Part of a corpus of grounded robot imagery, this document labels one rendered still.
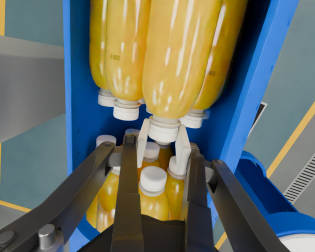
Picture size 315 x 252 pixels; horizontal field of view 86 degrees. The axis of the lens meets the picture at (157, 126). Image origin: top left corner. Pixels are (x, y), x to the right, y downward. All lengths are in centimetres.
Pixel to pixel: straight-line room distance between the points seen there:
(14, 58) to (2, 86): 9
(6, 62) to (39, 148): 136
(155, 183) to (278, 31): 22
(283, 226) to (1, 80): 92
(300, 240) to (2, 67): 95
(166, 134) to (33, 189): 214
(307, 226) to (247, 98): 54
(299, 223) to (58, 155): 176
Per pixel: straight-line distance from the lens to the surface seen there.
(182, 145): 17
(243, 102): 19
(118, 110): 25
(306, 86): 176
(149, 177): 25
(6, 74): 69
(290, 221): 68
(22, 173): 223
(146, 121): 21
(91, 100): 35
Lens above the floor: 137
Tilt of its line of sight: 70 degrees down
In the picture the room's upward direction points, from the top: 172 degrees counter-clockwise
